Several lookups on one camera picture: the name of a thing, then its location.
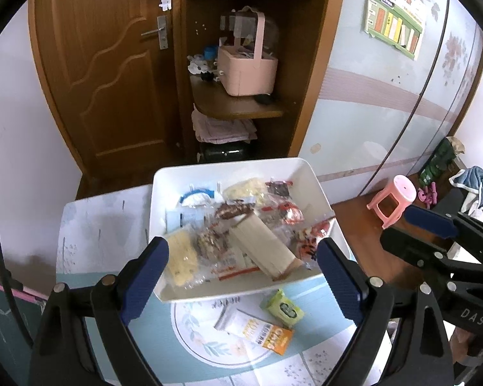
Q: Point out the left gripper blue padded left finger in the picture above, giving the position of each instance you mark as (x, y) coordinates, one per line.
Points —
(140, 276)

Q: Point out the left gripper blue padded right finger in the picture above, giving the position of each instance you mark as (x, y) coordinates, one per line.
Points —
(345, 278)

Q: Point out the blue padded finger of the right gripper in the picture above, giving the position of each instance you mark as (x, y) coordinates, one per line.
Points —
(439, 225)
(421, 254)

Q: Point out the clear bag yellow crackers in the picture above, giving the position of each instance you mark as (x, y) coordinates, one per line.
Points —
(182, 267)

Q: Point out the red apple chips bag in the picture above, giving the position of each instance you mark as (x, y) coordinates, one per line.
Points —
(309, 238)

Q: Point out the lime green snack packet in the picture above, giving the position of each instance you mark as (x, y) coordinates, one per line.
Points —
(283, 308)

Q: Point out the beige kraft snack packet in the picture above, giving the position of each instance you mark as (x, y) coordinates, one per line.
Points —
(268, 252)

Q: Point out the clear bag nut bars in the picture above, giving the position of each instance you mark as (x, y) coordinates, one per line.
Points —
(212, 243)

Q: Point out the orange oat snack packet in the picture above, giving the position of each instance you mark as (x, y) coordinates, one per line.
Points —
(254, 330)

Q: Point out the blue snack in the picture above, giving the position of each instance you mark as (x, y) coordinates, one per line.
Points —
(197, 197)

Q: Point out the dark dried fruit packet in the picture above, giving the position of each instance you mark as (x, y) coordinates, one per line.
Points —
(279, 188)

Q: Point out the small brown chocolate packet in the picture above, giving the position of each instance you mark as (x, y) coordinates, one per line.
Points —
(229, 210)

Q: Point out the clear bag yellow puffs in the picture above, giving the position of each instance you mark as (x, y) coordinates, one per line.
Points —
(253, 190)

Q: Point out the pink plastic stool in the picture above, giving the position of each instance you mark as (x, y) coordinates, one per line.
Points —
(402, 193)

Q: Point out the white plastic storage bin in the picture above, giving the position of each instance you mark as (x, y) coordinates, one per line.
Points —
(284, 217)

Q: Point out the brown wooden door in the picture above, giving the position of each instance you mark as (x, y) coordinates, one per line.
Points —
(113, 95)

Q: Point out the wooden corner shelf unit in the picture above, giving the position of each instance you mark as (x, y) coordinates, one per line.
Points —
(298, 33)

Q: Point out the green chalkboard pink frame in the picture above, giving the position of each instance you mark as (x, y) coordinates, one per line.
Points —
(14, 352)

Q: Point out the colourful wall poster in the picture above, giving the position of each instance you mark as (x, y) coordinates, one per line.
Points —
(399, 23)

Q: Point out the pink basket with handle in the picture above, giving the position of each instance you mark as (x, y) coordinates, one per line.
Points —
(245, 69)

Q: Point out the silver door handle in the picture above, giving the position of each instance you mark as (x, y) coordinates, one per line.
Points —
(159, 32)

